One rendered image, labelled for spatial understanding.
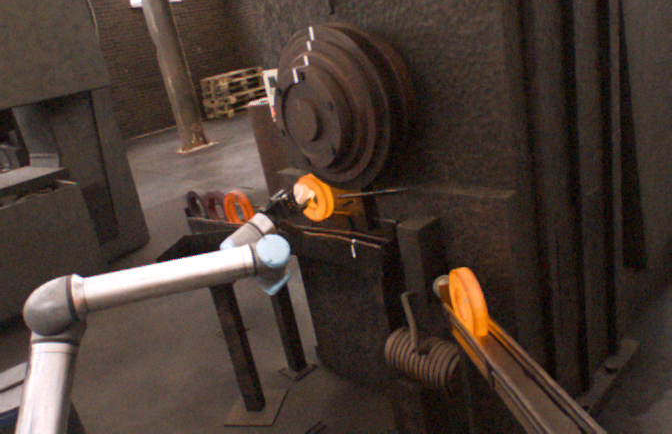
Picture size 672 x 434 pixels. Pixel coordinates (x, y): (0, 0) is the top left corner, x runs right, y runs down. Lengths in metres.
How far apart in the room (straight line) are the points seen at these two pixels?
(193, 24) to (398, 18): 11.34
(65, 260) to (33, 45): 1.34
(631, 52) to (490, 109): 0.71
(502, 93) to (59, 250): 2.96
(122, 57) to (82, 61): 8.00
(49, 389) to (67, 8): 2.91
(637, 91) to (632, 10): 0.26
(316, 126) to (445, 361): 0.69
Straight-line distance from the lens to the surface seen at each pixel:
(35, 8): 3.91
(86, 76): 3.96
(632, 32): 1.94
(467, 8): 1.35
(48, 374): 1.51
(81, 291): 1.41
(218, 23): 13.02
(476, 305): 1.15
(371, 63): 1.35
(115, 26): 12.00
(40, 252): 3.65
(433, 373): 1.38
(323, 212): 1.71
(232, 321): 1.98
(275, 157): 4.44
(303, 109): 1.44
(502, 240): 1.39
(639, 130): 2.05
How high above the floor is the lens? 1.33
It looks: 19 degrees down
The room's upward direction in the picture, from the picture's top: 12 degrees counter-clockwise
